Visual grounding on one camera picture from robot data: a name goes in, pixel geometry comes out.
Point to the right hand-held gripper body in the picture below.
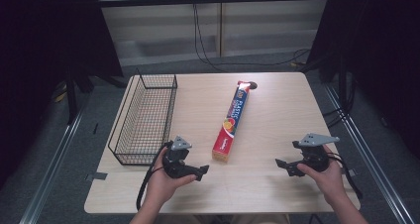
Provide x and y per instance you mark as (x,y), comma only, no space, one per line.
(313,156)

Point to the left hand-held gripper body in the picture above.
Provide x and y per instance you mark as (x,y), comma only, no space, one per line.
(175,166)

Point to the red blue plastic wrap box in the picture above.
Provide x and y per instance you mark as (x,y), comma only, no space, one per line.
(231,121)

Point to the person's left hand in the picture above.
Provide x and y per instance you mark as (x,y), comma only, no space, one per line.
(161,186)

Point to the person's right hand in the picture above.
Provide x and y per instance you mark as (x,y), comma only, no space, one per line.
(330,182)

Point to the black table grommet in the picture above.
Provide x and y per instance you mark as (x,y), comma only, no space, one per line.
(253,84)

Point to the black curtain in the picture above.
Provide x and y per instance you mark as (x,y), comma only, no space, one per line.
(379,52)
(49,35)

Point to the black metal stand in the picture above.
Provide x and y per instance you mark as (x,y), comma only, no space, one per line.
(72,98)

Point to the grey table bracket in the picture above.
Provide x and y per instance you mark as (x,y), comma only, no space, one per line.
(97,176)
(350,172)

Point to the grey metal floor rail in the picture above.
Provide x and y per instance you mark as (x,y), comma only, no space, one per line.
(49,174)
(373,164)

